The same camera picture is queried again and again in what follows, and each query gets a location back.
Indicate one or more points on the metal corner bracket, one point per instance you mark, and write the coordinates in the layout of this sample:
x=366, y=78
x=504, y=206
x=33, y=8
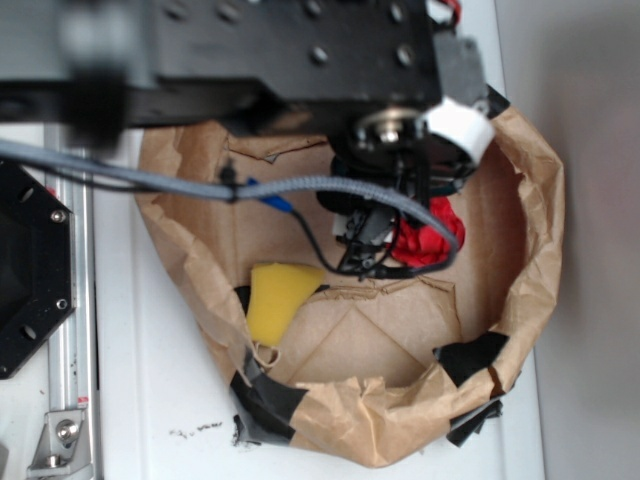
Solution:
x=63, y=450

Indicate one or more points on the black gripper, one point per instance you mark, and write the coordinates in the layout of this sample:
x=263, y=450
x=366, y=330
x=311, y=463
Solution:
x=369, y=227

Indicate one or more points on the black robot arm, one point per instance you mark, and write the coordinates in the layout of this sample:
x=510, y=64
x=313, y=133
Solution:
x=401, y=96

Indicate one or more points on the brown paper bag bin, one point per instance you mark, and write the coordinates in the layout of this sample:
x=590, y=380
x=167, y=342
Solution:
x=374, y=370

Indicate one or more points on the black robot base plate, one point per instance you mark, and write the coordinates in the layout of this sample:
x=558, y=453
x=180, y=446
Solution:
x=36, y=266

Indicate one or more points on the dark green plastic pickle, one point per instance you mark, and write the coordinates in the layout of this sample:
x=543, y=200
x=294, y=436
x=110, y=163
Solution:
x=406, y=182

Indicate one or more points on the red crumpled tissue paper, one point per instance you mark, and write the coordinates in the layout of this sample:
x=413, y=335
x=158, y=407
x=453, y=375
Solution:
x=422, y=246

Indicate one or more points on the yellow sponge piece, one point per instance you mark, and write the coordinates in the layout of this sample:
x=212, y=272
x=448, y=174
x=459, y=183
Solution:
x=278, y=290

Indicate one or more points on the aluminium extrusion rail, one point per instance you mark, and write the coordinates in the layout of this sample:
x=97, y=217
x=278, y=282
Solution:
x=73, y=378

